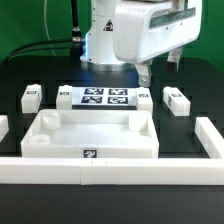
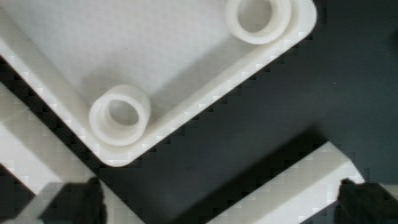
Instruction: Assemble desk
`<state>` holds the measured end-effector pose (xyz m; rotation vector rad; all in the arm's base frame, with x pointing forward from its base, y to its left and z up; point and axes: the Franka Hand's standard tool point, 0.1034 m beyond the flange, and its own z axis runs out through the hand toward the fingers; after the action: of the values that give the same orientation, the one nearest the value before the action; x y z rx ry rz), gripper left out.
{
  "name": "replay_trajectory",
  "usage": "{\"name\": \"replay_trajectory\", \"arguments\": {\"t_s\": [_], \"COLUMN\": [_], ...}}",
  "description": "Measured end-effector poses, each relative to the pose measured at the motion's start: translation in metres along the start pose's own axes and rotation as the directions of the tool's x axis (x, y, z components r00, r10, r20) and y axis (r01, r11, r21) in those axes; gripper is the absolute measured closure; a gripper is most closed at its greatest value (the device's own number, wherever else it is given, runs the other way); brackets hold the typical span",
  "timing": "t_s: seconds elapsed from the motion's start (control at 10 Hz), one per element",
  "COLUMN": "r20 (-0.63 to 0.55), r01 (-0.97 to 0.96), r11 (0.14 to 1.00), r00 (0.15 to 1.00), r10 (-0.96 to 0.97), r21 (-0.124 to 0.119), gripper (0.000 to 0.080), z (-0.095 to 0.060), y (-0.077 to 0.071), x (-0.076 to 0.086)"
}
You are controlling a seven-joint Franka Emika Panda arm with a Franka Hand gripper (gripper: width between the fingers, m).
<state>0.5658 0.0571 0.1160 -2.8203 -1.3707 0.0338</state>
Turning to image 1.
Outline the white right fence bar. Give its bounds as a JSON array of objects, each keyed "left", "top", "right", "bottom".
[{"left": 195, "top": 117, "right": 224, "bottom": 159}]

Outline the fiducial marker sheet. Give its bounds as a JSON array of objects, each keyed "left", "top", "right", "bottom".
[{"left": 72, "top": 87, "right": 137, "bottom": 106}]

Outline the thin white cable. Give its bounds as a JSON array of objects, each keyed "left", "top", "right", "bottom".
[{"left": 43, "top": 0, "right": 57, "bottom": 57}]

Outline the white left fence block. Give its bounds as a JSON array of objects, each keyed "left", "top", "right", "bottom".
[{"left": 0, "top": 115, "right": 9, "bottom": 142}]

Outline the black thick cable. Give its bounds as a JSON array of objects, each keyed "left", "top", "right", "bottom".
[{"left": 3, "top": 0, "right": 86, "bottom": 63}]

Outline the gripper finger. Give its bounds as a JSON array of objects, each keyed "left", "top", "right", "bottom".
[
  {"left": 135, "top": 61, "right": 152, "bottom": 87},
  {"left": 165, "top": 47, "right": 183, "bottom": 73}
]

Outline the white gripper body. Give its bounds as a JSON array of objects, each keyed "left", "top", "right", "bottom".
[{"left": 113, "top": 0, "right": 202, "bottom": 64}]

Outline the white desk top tray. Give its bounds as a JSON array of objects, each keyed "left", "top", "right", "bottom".
[{"left": 21, "top": 109, "right": 159, "bottom": 158}]

